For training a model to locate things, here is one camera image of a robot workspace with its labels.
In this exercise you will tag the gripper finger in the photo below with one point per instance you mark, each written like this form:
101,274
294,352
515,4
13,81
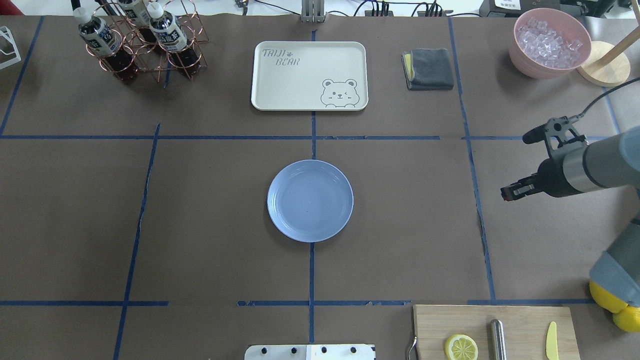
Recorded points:
510,194
517,188

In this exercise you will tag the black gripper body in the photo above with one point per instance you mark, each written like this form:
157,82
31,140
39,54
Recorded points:
551,179

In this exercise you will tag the blue plate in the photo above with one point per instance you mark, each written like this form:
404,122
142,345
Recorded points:
310,201

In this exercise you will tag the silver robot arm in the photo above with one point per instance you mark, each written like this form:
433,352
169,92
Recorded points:
578,167

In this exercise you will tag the round wooden stand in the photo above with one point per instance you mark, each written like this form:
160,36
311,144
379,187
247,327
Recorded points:
607,65

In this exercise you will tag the yellow lemon back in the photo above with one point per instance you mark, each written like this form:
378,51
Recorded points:
605,299

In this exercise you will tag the yellow lemon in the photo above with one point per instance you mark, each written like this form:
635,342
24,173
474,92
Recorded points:
605,299
627,319

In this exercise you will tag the pink bowl of ice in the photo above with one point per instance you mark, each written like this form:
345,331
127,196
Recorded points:
548,43

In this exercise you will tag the grey folded cloth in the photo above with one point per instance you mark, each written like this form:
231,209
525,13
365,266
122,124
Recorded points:
428,69

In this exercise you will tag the steel muddler black cap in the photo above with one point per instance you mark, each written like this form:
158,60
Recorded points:
498,339

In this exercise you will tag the yellow plastic knife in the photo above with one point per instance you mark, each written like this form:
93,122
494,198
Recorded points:
551,342

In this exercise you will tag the yellow lemon front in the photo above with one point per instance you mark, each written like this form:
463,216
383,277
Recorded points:
627,319

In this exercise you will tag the lemon half slice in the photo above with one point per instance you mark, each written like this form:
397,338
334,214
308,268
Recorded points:
461,347

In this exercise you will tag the cream bear tray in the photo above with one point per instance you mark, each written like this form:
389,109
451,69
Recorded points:
310,76

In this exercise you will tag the tea bottle white cap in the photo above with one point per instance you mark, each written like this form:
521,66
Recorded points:
106,44

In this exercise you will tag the aluminium frame post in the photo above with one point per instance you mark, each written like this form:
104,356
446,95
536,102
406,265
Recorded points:
313,11

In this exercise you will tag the copper wire bottle rack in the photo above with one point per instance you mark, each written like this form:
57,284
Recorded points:
146,59

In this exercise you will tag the white wire cup rack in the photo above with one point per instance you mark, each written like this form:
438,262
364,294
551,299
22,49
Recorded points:
9,50

